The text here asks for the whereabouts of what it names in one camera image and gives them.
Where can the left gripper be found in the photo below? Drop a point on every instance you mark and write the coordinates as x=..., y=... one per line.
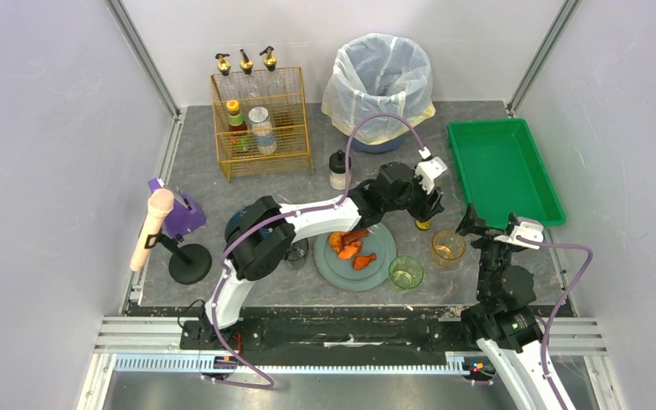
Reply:
x=429, y=205

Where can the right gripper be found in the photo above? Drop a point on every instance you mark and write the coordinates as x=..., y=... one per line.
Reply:
x=481, y=230

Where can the small yellow oil bottle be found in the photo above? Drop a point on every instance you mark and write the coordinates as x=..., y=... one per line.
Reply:
x=424, y=225

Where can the red sauce bottle green label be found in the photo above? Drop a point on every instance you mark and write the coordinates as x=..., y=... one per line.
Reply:
x=237, y=127

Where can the brown-sauce bottle gold spout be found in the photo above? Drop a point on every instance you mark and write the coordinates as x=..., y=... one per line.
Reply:
x=252, y=87

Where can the clear oil bottle gold spout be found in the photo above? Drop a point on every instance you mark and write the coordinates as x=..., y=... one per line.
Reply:
x=227, y=86

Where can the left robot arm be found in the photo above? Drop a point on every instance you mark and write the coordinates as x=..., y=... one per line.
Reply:
x=261, y=237

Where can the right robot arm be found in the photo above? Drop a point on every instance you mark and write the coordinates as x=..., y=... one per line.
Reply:
x=501, y=323

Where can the amber glass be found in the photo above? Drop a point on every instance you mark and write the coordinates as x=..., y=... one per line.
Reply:
x=447, y=247

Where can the green plastic tray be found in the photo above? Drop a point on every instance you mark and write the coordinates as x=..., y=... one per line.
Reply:
x=501, y=171

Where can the green glass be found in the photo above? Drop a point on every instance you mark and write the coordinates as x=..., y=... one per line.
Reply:
x=406, y=272

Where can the fried food on plate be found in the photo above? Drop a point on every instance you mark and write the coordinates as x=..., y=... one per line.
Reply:
x=348, y=245

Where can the black cap spice jar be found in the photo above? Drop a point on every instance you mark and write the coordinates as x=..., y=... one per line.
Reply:
x=339, y=166

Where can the grey-green round plate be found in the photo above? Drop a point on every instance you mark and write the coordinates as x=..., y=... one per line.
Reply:
x=340, y=273

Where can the dark smoky glass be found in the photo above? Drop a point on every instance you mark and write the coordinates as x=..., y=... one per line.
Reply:
x=297, y=253

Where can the bin with plastic liner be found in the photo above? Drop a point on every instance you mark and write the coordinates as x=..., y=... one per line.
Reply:
x=379, y=73

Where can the blue ribbed dish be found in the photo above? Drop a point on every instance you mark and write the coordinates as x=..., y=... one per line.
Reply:
x=236, y=217

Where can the purple box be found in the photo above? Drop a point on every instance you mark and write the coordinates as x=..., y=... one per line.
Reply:
x=187, y=215

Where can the beige microphone on stand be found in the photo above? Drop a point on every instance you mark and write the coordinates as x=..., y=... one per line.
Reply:
x=188, y=264

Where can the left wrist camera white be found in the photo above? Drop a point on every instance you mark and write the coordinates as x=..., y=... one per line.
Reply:
x=429, y=170

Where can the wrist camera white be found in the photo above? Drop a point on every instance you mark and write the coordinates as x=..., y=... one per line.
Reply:
x=529, y=236
x=429, y=170

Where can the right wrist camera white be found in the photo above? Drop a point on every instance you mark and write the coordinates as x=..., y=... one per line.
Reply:
x=529, y=236

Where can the yellow wire rack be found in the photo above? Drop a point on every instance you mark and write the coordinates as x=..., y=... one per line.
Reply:
x=293, y=142

